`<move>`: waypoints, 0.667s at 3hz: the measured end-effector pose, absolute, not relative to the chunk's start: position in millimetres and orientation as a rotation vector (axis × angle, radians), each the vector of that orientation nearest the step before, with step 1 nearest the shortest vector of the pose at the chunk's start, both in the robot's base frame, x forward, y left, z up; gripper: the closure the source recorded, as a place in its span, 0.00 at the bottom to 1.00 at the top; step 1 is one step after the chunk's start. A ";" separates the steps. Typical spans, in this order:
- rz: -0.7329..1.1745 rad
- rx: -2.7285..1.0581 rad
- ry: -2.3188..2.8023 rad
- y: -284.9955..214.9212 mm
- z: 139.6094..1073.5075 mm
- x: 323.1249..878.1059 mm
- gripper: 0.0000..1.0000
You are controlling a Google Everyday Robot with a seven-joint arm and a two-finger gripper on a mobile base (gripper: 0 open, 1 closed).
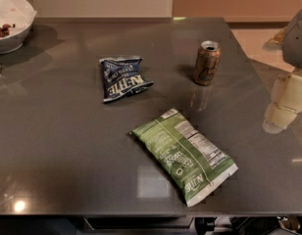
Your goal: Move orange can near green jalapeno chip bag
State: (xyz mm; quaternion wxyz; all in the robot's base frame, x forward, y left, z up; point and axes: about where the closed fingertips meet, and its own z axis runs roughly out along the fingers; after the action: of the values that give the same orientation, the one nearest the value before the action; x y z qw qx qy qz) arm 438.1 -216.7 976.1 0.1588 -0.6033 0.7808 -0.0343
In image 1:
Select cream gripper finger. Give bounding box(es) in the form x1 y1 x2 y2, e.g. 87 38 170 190
263 70 302 134

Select orange soda can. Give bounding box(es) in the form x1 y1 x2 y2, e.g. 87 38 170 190
193 40 221 86

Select green jalapeno chip bag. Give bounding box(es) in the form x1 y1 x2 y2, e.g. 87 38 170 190
131 108 238 207

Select blue chip bag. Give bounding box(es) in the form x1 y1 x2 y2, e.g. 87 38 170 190
99 56 153 104

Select white bowl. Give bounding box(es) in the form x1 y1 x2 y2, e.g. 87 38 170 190
0 0 36 54

